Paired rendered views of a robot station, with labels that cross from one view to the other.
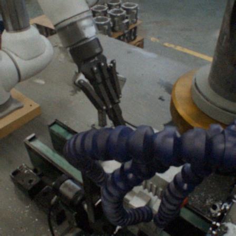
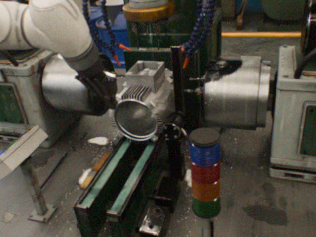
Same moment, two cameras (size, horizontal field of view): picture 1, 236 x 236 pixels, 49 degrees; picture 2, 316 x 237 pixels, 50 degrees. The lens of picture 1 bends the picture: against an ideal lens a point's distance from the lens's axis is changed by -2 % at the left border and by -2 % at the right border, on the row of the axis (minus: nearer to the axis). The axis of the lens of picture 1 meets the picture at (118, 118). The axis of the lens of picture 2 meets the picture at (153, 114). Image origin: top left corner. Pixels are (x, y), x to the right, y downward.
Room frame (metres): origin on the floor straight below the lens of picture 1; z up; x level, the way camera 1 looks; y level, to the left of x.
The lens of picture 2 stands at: (0.67, 0.95, 1.58)
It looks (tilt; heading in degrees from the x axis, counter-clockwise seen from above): 30 degrees down; 252
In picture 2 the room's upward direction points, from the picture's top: 6 degrees counter-clockwise
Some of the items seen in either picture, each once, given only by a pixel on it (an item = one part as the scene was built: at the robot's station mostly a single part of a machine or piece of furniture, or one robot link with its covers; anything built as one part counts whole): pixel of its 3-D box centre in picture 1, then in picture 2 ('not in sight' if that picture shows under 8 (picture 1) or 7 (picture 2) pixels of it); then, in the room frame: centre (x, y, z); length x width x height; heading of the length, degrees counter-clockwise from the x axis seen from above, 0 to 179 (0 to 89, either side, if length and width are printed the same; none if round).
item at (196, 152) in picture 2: not in sight; (205, 148); (0.42, 0.47, 1.19); 0.06 x 0.06 x 0.04
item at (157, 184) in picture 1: (159, 164); (146, 77); (0.35, -0.09, 1.11); 0.12 x 0.11 x 0.07; 50
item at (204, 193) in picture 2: not in sight; (205, 183); (0.42, 0.47, 1.10); 0.06 x 0.06 x 0.04
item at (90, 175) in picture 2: not in sight; (97, 170); (0.58, -0.06, 0.80); 0.21 x 0.05 x 0.01; 54
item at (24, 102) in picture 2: not in sight; (25, 91); (0.77, -0.51, 0.99); 0.35 x 0.31 x 0.37; 141
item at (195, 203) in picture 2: not in sight; (206, 199); (0.42, 0.47, 1.05); 0.06 x 0.06 x 0.04
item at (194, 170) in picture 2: not in sight; (205, 166); (0.42, 0.47, 1.14); 0.06 x 0.06 x 0.04
